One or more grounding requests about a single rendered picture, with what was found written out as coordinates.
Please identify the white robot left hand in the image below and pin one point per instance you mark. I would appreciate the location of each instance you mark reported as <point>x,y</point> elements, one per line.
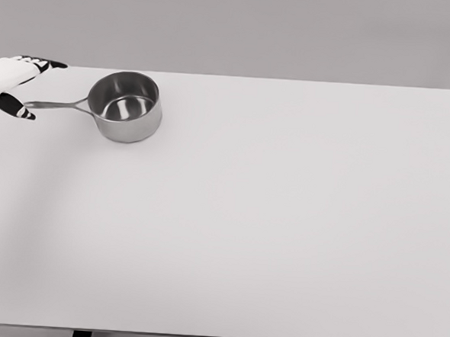
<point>9,73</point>

